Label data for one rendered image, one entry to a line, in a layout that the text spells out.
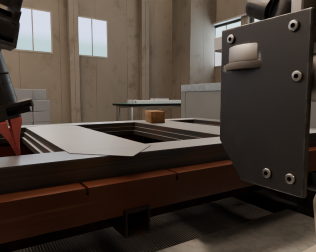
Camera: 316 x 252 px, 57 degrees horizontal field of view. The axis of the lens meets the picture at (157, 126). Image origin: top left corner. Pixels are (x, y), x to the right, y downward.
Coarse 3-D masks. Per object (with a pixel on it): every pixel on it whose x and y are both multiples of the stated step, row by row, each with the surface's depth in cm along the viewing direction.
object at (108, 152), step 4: (112, 148) 60; (116, 148) 60; (120, 148) 60; (124, 148) 60; (128, 148) 60; (132, 148) 60; (136, 148) 60; (140, 148) 60; (144, 148) 60; (72, 152) 56; (76, 152) 56; (80, 152) 56; (84, 152) 56; (88, 152) 56; (92, 152) 56; (96, 152) 56; (100, 152) 56; (104, 152) 56; (108, 152) 56; (112, 152) 56; (116, 152) 56; (120, 152) 56; (124, 152) 56; (128, 152) 56
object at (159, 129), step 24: (192, 120) 146; (48, 144) 72; (216, 144) 68; (312, 144) 89; (0, 168) 44; (24, 168) 46; (48, 168) 48; (72, 168) 50; (96, 168) 52; (120, 168) 55; (144, 168) 58; (0, 192) 45
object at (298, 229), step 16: (240, 224) 67; (256, 224) 67; (272, 224) 67; (288, 224) 67; (304, 224) 67; (192, 240) 60; (208, 240) 60; (224, 240) 60; (240, 240) 60; (256, 240) 60; (272, 240) 60; (288, 240) 60; (304, 240) 60
